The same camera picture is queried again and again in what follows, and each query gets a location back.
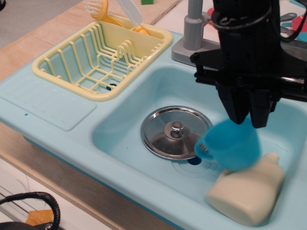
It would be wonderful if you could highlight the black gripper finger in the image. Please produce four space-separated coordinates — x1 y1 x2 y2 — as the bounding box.
249 90 281 128
216 82 250 124

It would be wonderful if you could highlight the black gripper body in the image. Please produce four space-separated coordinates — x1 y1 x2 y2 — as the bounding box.
190 0 307 102

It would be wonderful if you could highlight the blue plastic cup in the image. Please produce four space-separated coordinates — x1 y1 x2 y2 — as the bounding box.
194 117 261 172

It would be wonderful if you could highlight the light blue toy sink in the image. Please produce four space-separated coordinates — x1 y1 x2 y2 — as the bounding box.
0 30 307 230

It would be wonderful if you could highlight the steel pot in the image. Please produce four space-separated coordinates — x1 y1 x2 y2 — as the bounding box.
281 40 307 84

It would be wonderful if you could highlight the grey toy utensil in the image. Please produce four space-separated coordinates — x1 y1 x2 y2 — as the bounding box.
280 12 297 22

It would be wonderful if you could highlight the red plate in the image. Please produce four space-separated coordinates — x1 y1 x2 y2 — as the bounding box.
291 14 307 34

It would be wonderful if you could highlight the grey toy faucet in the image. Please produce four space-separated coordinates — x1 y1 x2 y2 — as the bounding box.
171 0 220 66

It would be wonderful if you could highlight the steel pot lid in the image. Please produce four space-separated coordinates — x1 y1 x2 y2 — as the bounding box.
141 105 212 161

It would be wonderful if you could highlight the cream detergent bottle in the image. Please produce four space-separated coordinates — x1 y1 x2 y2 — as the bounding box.
206 152 285 227

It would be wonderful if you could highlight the green block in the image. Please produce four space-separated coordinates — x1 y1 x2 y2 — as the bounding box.
141 0 154 5

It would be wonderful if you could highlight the white plastic knife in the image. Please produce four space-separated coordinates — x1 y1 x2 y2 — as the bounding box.
117 0 142 28

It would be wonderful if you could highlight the yellow dish rack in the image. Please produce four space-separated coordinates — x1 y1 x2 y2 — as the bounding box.
32 16 173 102

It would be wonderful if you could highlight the orange tape piece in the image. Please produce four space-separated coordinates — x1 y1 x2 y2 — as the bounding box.
25 209 53 226

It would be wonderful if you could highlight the black cable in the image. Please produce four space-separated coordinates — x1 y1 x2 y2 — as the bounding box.
0 191 61 230

